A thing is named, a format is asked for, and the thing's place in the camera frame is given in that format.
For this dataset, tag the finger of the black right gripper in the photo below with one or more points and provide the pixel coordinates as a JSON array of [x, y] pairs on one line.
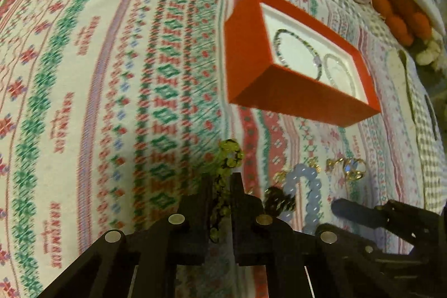
[[374, 218]]

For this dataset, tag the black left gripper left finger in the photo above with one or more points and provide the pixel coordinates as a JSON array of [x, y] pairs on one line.
[[142, 264]]

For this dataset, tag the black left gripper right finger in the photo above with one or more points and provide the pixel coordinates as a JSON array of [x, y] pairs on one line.
[[295, 263]]

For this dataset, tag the red jewelry box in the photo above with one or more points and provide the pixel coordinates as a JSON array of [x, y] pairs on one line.
[[255, 79]]

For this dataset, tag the small gold earring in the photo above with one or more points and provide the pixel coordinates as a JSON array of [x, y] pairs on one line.
[[280, 177]]

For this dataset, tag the patterned knit bedspread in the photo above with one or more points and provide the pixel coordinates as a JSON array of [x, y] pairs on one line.
[[110, 112]]

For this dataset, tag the orange plush toy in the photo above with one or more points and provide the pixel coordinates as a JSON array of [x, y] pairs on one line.
[[405, 19]]

